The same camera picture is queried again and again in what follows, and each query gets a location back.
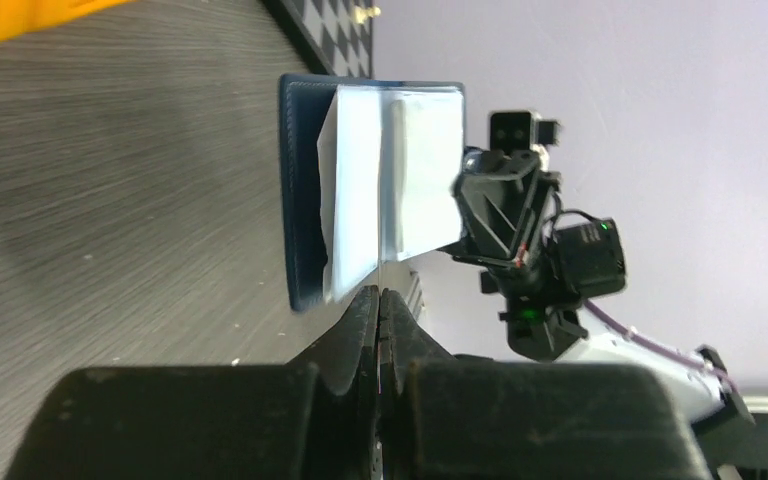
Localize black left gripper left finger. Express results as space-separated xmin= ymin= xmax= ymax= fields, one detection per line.
xmin=6 ymin=286 xmax=380 ymax=479

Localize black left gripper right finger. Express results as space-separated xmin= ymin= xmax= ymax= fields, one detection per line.
xmin=380 ymin=290 xmax=710 ymax=479

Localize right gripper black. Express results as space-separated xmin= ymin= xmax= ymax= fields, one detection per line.
xmin=440 ymin=148 xmax=627 ymax=362

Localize blue leather card holder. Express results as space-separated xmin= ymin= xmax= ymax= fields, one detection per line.
xmin=279 ymin=74 xmax=465 ymax=312

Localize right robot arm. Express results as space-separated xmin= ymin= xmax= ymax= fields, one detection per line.
xmin=446 ymin=147 xmax=768 ymax=470

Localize black white chessboard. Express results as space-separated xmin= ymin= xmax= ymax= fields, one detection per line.
xmin=261 ymin=0 xmax=380 ymax=78

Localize white chess piece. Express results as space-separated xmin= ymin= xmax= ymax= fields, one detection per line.
xmin=352 ymin=5 xmax=381 ymax=24

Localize orange plastic bin right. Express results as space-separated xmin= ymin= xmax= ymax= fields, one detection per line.
xmin=0 ymin=0 xmax=129 ymax=42

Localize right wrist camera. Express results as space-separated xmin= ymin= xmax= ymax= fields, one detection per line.
xmin=489 ymin=110 xmax=562 ymax=154

